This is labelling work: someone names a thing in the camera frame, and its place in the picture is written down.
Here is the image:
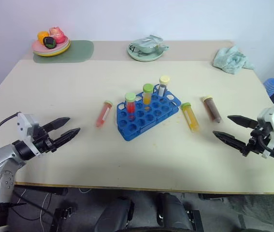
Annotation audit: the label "white tube with yellow cap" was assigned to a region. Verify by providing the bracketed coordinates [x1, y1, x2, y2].
[158, 75, 171, 98]

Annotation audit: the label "orange toy fruit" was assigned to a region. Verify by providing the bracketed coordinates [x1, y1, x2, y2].
[37, 31, 50, 44]

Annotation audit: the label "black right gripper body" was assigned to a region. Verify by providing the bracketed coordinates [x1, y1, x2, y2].
[241, 124, 274, 158]

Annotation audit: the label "pink toy fruit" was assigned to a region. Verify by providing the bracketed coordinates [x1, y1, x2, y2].
[49, 27, 66, 45]

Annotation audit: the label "yellow tube with green cap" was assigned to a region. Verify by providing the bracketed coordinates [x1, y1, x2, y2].
[180, 102, 200, 132]

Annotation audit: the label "teal crumpled cloth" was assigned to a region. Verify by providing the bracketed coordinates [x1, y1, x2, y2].
[212, 45, 255, 74]

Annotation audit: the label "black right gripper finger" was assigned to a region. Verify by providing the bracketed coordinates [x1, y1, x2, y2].
[227, 115, 259, 129]
[212, 130, 249, 155]

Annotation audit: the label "blue stacked stools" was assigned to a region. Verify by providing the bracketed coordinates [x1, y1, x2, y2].
[263, 77, 274, 98]

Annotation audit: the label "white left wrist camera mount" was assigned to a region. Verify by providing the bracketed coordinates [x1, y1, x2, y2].
[15, 112, 43, 157]

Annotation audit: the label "dark toy fruit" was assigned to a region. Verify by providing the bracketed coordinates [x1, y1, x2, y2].
[43, 36, 57, 49]

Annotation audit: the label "white cable under table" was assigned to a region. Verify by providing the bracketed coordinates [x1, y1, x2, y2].
[41, 192, 53, 221]

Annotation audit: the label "orange tube with green cap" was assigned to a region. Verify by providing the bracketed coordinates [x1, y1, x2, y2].
[142, 83, 154, 112]

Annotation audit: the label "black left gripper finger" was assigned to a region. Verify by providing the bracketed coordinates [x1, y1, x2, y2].
[42, 116, 71, 133]
[51, 127, 82, 150]

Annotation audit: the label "pink plate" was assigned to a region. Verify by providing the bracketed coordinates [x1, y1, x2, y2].
[31, 38, 70, 55]

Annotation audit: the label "green placemat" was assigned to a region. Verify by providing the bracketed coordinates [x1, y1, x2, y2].
[32, 39, 95, 64]

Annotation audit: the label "clear plastic bag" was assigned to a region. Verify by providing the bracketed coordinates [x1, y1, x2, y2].
[132, 34, 163, 48]

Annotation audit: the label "blue test tube rack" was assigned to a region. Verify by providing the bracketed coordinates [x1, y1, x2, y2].
[115, 84, 180, 142]

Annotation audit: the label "pink tube with green cap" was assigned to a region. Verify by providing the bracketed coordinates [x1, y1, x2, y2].
[96, 100, 114, 129]

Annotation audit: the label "red tube with green cap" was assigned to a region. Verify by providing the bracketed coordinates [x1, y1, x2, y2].
[125, 92, 137, 121]

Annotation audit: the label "yellow plate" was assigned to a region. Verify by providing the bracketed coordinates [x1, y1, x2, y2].
[33, 43, 71, 58]

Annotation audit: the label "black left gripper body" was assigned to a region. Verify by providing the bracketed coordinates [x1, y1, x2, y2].
[31, 123, 57, 154]

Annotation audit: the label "pale green plate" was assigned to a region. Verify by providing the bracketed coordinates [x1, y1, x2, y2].
[127, 44, 164, 62]

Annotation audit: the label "brown tube with beige cap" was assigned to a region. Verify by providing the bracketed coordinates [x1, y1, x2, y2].
[201, 96, 223, 124]

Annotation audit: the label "dark rounded shape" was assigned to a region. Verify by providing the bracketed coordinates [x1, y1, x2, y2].
[156, 191, 193, 232]

